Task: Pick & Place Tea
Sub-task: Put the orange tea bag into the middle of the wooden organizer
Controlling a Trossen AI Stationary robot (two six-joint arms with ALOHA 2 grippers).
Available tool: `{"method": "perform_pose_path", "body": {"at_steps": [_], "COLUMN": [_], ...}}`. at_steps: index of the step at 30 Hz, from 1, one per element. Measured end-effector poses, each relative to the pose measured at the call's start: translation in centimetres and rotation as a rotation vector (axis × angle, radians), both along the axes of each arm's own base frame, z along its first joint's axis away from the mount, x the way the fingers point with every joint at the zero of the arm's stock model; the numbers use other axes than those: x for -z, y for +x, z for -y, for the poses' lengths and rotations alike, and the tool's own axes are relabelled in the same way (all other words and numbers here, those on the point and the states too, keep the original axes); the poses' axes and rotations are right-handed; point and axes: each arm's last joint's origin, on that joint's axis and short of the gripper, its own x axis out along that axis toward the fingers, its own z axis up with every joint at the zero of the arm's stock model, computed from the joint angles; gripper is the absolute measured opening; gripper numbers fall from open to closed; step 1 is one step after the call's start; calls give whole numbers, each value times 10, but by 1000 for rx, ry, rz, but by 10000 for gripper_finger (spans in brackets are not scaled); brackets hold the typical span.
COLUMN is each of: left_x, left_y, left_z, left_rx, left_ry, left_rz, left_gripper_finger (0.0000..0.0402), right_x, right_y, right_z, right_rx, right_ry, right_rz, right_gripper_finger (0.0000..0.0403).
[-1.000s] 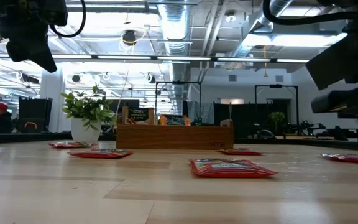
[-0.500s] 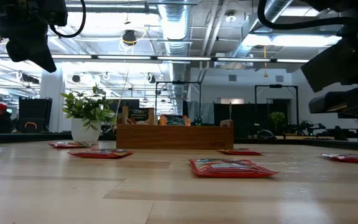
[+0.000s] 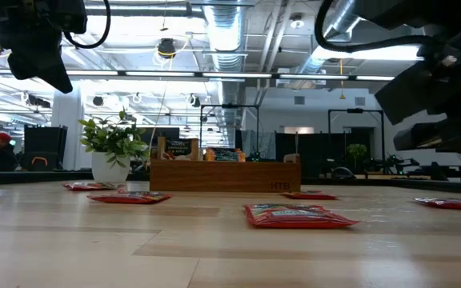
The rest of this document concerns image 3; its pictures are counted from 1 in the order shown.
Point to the black background desk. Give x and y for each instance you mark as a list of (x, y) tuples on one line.
[(446, 172)]

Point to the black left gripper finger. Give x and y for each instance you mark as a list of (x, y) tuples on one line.
[(64, 84), (34, 68)]

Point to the person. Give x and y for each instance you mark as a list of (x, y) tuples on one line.
[(4, 156)]

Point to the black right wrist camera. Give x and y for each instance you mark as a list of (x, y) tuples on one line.
[(414, 94)]

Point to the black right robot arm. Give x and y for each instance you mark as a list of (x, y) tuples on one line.
[(414, 12)]

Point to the black ceiling-hung device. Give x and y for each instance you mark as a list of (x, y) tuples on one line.
[(166, 48)]

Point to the black desk monitor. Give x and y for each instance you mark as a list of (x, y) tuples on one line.
[(150, 136)]

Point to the background black robot arm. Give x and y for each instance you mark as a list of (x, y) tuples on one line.
[(394, 162)]

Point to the orange tea bag packet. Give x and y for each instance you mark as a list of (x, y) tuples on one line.
[(224, 155)]

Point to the red tea bag packet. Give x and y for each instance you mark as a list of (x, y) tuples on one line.
[(308, 196), (90, 186), (294, 218), (134, 197), (454, 205)]

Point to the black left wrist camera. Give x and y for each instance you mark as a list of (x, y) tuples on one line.
[(70, 16)]

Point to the background potted plant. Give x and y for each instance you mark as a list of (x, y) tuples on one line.
[(356, 150)]

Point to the wooden three-compartment organiser box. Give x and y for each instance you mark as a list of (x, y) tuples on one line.
[(222, 178)]

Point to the black station frame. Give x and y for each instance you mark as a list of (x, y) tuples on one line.
[(354, 110), (230, 106)]

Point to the green potted plant white pot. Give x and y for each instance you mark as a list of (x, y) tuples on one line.
[(110, 168)]

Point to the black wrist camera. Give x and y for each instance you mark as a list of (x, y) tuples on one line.
[(414, 94), (70, 16)]

